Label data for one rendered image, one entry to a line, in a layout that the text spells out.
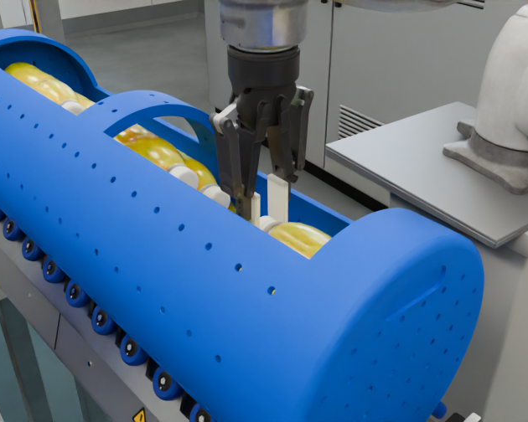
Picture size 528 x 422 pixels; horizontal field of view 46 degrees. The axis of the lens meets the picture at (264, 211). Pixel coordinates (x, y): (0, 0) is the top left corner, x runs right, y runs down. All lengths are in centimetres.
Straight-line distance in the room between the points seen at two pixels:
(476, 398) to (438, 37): 147
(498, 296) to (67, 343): 70
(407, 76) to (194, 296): 205
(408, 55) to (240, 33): 193
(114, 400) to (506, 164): 72
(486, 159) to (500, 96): 11
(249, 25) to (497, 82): 57
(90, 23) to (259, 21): 526
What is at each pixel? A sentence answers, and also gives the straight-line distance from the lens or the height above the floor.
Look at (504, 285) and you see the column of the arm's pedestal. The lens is 110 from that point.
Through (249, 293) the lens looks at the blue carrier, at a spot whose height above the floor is 119.
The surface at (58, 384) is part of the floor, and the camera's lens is 217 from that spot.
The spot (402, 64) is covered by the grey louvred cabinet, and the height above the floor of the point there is 74.
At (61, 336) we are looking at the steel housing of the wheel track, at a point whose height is 87.
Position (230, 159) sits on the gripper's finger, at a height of 123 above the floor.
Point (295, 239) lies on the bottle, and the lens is 68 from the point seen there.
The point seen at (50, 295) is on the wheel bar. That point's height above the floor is 92.
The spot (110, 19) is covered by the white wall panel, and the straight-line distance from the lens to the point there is 590.
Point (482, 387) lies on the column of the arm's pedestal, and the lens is 125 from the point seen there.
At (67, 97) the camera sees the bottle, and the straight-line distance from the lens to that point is 100.
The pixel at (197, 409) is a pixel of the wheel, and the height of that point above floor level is 97.
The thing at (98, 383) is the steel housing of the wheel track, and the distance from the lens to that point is 92.
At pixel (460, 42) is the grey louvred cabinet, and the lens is 235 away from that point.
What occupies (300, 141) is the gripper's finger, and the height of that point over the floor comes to 122.
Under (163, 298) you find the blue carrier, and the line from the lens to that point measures 60.
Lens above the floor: 152
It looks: 32 degrees down
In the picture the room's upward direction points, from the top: straight up
